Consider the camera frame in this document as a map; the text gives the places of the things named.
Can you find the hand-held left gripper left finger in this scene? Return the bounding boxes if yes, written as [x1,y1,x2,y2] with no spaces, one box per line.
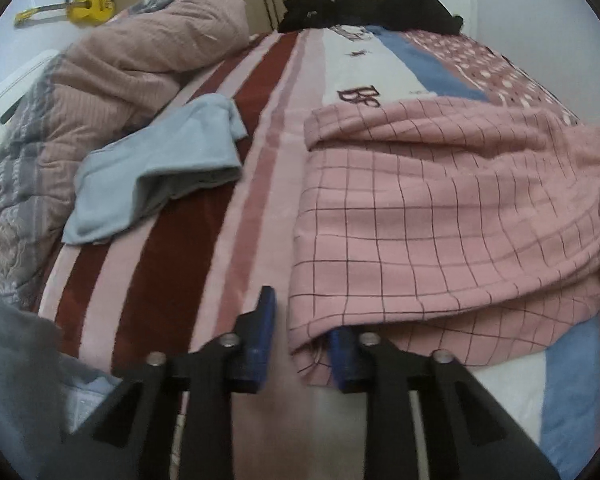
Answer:
[37,286,277,480]

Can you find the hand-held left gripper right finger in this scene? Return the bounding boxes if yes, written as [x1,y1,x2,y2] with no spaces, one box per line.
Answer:
[329,329,563,480]

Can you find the pink checked pants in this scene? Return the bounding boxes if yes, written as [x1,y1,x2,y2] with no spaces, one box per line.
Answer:
[287,97,600,386]

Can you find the printed striped dotted blanket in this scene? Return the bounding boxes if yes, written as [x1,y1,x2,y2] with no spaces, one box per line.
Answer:
[37,25,600,480]

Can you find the pale cloth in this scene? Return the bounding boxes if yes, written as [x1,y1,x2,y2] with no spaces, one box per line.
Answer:
[60,360,127,436]

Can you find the light blue garment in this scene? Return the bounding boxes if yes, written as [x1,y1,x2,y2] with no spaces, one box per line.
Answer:
[61,94,248,246]

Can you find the grey blue cloth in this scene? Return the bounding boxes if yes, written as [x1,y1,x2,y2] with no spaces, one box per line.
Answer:
[0,292,81,480]

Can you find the pink and grey quilt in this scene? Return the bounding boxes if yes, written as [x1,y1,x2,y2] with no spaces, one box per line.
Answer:
[0,0,251,311]

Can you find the black garment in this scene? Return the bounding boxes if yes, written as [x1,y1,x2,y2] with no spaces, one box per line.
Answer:
[380,0,465,37]
[279,0,388,33]

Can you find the white headboard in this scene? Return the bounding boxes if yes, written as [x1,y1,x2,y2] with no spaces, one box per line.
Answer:
[0,49,61,171]

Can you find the yellow guitar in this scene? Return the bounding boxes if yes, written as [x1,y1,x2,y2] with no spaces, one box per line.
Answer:
[14,0,116,28]

